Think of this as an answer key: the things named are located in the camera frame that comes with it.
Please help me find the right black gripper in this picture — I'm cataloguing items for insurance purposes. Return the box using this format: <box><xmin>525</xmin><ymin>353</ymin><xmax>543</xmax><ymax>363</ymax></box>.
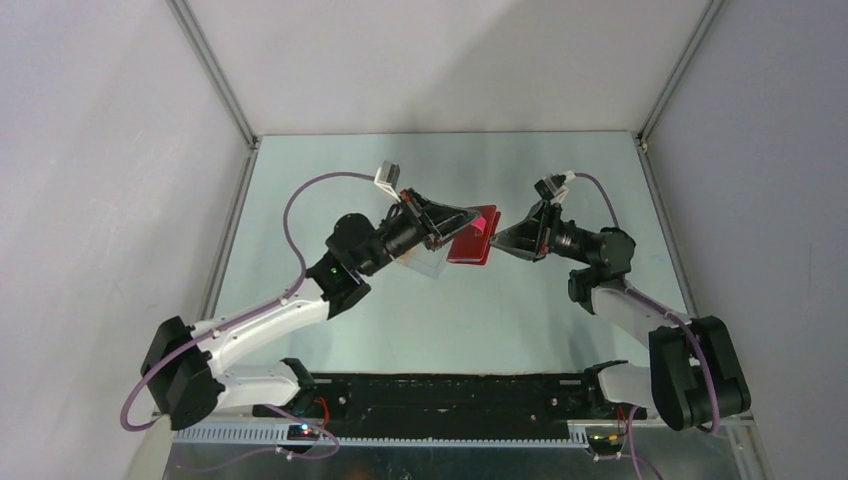
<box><xmin>488</xmin><ymin>199</ymin><xmax>593</xmax><ymax>264</ymax></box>

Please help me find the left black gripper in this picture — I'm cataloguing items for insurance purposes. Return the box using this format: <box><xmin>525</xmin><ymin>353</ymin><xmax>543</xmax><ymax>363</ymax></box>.
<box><xmin>359</xmin><ymin>188</ymin><xmax>481</xmax><ymax>277</ymax></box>

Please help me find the red leather card holder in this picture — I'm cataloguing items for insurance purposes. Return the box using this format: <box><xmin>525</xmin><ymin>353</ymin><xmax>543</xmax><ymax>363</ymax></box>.
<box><xmin>447</xmin><ymin>205</ymin><xmax>501</xmax><ymax>266</ymax></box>

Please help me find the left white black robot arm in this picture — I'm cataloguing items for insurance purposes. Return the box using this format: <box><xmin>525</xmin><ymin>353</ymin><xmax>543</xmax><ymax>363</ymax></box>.
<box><xmin>137</xmin><ymin>188</ymin><xmax>481</xmax><ymax>431</ymax></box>

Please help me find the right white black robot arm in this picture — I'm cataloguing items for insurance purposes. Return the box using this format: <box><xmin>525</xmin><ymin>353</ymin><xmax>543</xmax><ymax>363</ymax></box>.
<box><xmin>490</xmin><ymin>200</ymin><xmax>752</xmax><ymax>432</ymax></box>

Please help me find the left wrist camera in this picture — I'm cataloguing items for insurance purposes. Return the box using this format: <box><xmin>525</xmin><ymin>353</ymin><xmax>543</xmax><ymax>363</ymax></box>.
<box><xmin>373</xmin><ymin>161</ymin><xmax>400</xmax><ymax>202</ymax></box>

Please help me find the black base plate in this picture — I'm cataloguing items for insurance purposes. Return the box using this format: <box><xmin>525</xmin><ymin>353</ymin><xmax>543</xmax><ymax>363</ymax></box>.
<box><xmin>284</xmin><ymin>372</ymin><xmax>630</xmax><ymax>420</ymax></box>

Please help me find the grey slotted cable duct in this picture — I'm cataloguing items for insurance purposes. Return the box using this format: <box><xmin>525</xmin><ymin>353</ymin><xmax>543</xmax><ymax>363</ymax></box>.
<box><xmin>174</xmin><ymin>422</ymin><xmax>589</xmax><ymax>449</ymax></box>

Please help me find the right aluminium frame post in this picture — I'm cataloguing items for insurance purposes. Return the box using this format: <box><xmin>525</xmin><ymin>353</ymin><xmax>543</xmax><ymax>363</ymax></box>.
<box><xmin>636</xmin><ymin>0</ymin><xmax>726</xmax><ymax>149</ymax></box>

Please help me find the aluminium frame post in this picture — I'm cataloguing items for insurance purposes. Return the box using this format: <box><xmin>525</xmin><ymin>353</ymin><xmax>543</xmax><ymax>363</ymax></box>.
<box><xmin>636</xmin><ymin>0</ymin><xmax>726</xmax><ymax>149</ymax></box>
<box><xmin>166</xmin><ymin>0</ymin><xmax>258</xmax><ymax>149</ymax></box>

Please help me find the aluminium front rail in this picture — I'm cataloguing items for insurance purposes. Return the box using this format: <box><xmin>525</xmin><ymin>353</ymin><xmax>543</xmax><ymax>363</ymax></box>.
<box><xmin>619</xmin><ymin>378</ymin><xmax>752</xmax><ymax>433</ymax></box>

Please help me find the left aluminium frame post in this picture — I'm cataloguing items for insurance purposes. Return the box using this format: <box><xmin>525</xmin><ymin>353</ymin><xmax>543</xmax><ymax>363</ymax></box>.
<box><xmin>166</xmin><ymin>0</ymin><xmax>258</xmax><ymax>149</ymax></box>

